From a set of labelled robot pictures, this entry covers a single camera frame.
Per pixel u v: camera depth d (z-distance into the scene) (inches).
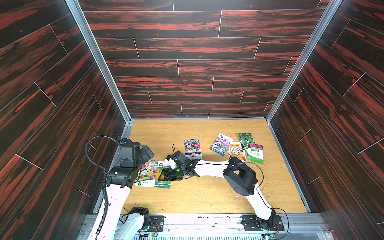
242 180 20.9
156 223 28.6
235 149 40.0
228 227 29.0
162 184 34.3
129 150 20.2
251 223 29.0
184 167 28.5
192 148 40.7
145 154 25.9
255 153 38.9
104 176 19.0
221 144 41.1
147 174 35.8
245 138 42.5
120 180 18.5
